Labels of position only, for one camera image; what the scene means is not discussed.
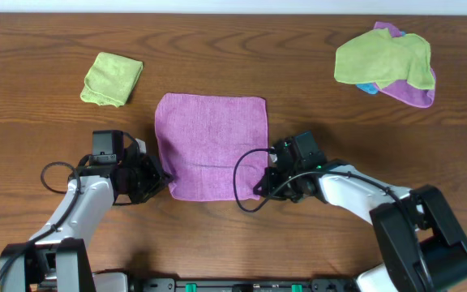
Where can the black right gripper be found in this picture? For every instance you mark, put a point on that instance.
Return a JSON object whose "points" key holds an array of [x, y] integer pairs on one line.
{"points": [[267, 182]]}

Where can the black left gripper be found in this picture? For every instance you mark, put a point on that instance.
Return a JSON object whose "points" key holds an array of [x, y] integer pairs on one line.
{"points": [[149, 175]]}

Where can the purple microfiber cloth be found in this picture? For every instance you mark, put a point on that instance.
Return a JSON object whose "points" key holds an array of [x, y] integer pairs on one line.
{"points": [[213, 146]]}

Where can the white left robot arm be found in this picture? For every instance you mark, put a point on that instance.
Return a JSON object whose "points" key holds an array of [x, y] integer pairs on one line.
{"points": [[55, 257]]}

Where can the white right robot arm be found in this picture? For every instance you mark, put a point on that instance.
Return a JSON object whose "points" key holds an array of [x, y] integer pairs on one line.
{"points": [[423, 245]]}

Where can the folded green cloth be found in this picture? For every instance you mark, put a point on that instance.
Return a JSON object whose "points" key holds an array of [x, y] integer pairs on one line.
{"points": [[111, 80]]}

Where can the blue cloth in pile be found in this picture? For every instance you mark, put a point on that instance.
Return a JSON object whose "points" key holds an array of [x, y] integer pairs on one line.
{"points": [[369, 88]]}

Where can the purple cloth in pile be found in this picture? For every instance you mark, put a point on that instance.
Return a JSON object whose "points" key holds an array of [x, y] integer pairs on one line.
{"points": [[400, 89]]}

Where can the crumpled green cloth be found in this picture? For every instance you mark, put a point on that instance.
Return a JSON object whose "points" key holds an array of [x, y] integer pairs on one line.
{"points": [[378, 57]]}

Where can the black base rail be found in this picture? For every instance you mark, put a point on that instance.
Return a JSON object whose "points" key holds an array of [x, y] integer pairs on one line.
{"points": [[172, 285]]}

